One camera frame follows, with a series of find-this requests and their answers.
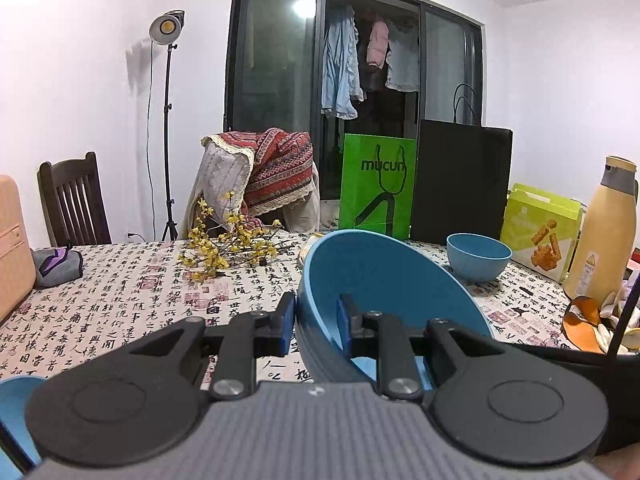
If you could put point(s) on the grey lace-trimmed cushion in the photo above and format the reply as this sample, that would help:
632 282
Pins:
225 180

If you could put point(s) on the dark sliding glass door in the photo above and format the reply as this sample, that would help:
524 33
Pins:
270 85

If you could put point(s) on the calligraphy print tablecloth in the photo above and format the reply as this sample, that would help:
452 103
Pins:
125 320

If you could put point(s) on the green paper bag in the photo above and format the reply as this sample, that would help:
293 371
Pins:
370 195

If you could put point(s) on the red patterned blanket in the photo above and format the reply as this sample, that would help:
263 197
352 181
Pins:
280 170

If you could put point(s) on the yellow thermos bottle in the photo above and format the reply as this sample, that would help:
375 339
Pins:
605 240

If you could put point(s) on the studio lamp on stand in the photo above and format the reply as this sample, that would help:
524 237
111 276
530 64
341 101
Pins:
165 27

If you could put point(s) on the blue bowl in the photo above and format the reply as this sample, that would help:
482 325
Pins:
390 280
477 260
17 410

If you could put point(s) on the knitted work glove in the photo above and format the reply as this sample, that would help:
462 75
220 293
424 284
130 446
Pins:
307 255

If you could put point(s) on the pink hard case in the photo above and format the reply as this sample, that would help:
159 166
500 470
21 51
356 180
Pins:
15 250

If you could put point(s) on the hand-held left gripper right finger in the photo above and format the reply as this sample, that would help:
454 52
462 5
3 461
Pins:
344 325

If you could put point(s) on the hanging pink garment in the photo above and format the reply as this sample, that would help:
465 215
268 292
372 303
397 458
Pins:
377 42

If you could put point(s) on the black paper bag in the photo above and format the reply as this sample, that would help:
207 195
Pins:
460 185

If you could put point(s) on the dark wooden chair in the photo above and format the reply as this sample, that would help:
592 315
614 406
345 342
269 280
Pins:
75 200

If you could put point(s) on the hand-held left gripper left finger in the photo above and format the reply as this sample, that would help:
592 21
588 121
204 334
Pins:
286 325

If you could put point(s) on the hanging white garment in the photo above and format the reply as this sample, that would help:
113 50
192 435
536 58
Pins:
402 60

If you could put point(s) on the hanging light blue shirt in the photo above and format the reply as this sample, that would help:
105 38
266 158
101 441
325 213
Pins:
340 65

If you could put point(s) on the green snack box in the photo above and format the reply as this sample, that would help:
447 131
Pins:
530 225

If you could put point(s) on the grey fabric pouch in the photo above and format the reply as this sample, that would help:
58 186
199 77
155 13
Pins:
57 267

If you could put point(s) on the yellow flower branch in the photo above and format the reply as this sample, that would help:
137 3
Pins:
235 245

